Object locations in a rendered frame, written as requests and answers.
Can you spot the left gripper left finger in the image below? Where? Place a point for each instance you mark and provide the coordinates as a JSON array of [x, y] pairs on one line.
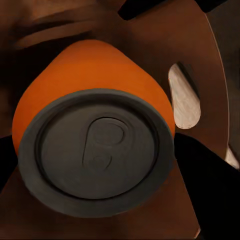
[[8, 160]]

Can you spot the can of soda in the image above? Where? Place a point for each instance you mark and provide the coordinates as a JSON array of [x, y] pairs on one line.
[[94, 133]]

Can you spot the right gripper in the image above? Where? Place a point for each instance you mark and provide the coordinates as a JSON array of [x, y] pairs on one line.
[[132, 8]]

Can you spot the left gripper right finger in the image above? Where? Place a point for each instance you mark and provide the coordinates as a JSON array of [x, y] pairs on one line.
[[213, 187]]

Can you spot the cabinet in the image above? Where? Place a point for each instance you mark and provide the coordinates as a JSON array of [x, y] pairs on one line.
[[225, 24]]

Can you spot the trash can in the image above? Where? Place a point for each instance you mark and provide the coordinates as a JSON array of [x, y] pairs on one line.
[[34, 32]]

